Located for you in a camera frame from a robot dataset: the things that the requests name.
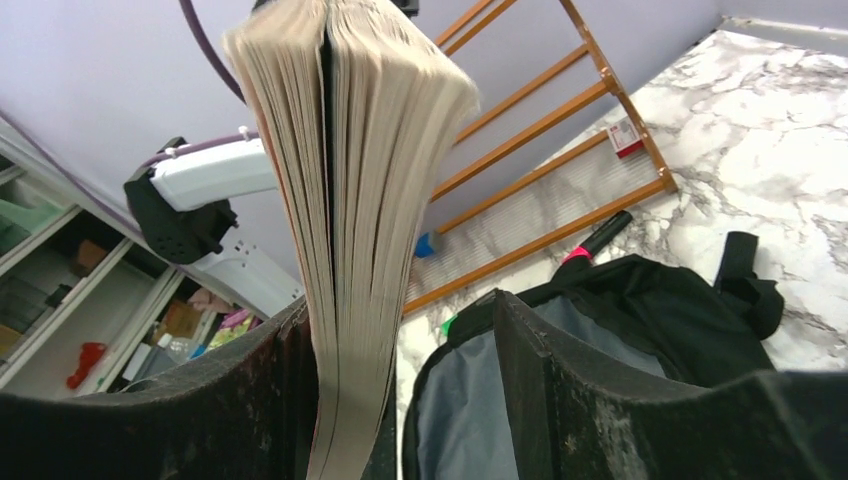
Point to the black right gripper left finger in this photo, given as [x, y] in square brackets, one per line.
[245, 410]

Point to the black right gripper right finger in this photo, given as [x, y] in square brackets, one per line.
[576, 413]

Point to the black student backpack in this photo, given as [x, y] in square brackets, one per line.
[666, 321]

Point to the red treehouse book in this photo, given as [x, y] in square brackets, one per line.
[356, 108]

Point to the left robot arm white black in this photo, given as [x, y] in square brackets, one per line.
[181, 201]

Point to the green black marker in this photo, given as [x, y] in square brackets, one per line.
[446, 325]

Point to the red object on shelf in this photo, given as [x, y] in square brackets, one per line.
[89, 355]

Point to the pink black marker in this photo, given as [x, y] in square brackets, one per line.
[600, 238]

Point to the white storage shelf background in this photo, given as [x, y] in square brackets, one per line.
[68, 277]

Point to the blue eraser in rack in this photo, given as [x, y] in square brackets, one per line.
[428, 244]

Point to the orange wooden rack shelf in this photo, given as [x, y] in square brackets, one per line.
[535, 165]

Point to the white red small box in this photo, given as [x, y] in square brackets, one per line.
[624, 137]

